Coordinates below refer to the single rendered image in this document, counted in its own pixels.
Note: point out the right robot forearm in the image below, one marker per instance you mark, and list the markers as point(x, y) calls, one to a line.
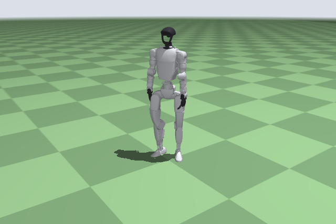
point(149, 82)

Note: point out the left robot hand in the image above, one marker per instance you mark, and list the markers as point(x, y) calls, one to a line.
point(183, 102)

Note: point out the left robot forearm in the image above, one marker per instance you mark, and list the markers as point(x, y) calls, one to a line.
point(183, 86)

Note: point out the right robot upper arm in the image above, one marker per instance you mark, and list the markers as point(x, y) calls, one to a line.
point(152, 70)

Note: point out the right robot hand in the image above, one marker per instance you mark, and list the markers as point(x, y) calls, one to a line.
point(149, 92)

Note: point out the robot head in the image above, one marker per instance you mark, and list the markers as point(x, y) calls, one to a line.
point(169, 32)

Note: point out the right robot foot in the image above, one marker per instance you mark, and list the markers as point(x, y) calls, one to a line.
point(158, 153)

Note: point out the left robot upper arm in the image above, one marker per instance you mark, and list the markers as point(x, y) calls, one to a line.
point(182, 56)

